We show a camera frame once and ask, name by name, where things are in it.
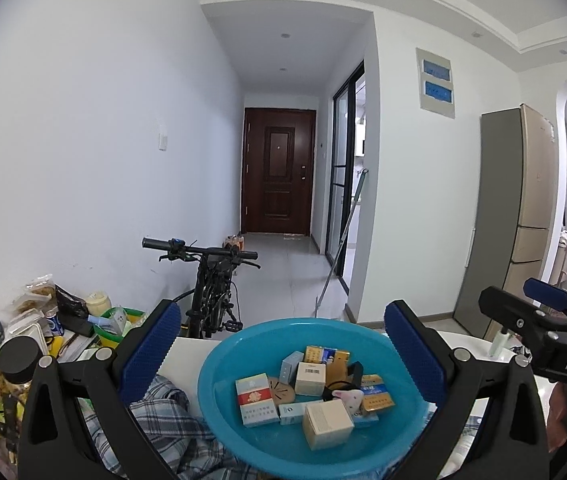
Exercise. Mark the round wooden coaster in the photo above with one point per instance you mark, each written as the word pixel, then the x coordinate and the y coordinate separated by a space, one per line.
pixel 283 391

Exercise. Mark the black framed glass door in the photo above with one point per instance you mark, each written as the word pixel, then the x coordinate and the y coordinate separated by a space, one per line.
pixel 346 170

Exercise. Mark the black bicycle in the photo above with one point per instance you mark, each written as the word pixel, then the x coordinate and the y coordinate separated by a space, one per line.
pixel 213 290

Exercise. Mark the clear snack bag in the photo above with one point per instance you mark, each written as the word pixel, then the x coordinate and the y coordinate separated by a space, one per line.
pixel 35 295

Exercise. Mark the black snack bag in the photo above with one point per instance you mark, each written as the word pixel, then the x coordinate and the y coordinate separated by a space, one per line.
pixel 70 307

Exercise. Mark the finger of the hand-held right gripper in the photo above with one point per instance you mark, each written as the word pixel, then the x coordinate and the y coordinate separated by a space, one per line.
pixel 548 294
pixel 513 315

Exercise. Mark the white box with barcode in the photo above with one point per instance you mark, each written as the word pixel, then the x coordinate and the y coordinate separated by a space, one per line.
pixel 310 379

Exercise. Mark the blue yellow box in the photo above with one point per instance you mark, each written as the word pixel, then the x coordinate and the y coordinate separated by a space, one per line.
pixel 377 395

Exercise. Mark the gold brown box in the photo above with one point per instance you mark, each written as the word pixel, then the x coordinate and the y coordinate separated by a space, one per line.
pixel 337 367

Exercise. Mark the orange yellow small box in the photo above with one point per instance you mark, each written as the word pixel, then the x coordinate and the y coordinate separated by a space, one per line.
pixel 314 354

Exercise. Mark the blue plaid shirt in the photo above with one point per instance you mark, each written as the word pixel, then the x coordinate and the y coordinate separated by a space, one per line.
pixel 163 420

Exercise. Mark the blue can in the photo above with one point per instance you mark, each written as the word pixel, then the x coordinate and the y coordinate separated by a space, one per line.
pixel 54 326

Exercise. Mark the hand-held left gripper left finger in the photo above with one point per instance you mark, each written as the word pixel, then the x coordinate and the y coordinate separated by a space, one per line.
pixel 151 355

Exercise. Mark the teal long box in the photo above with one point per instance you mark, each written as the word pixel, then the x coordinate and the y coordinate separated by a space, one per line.
pixel 293 412

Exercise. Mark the dark wooden door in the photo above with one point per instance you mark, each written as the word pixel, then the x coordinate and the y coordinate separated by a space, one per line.
pixel 278 175

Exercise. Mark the wall electrical panel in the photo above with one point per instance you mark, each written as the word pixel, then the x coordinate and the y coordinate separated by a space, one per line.
pixel 436 82

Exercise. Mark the mop with metal pole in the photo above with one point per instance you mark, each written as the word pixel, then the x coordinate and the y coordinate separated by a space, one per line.
pixel 346 230

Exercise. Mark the blue plastic basin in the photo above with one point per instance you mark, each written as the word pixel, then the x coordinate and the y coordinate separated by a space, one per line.
pixel 233 440

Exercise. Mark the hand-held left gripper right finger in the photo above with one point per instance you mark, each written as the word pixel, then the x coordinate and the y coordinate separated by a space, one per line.
pixel 416 355

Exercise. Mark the green plastic basket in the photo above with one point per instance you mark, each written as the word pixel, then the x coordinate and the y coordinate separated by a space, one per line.
pixel 105 337

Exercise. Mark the silver red cigarette pack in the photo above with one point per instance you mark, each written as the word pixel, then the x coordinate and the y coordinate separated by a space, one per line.
pixel 257 400

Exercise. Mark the small pale bottle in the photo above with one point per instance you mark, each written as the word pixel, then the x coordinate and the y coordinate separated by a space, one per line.
pixel 499 344

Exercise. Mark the white desktop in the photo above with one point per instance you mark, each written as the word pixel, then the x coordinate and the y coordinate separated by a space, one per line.
pixel 186 357

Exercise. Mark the clear jar black lid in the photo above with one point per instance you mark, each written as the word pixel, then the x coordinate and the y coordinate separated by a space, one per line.
pixel 18 360

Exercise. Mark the light blue tall box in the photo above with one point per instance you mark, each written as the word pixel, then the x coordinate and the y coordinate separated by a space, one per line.
pixel 291 367

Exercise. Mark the large beige box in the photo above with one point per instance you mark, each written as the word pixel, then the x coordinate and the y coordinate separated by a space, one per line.
pixel 328 425

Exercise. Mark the grey gold refrigerator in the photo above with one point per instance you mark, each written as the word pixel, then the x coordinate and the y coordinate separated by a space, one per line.
pixel 503 220

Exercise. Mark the white wall switch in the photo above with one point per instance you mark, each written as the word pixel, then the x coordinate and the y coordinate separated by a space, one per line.
pixel 163 136

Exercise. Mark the cream jar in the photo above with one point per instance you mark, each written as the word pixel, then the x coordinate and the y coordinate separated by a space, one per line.
pixel 98 304

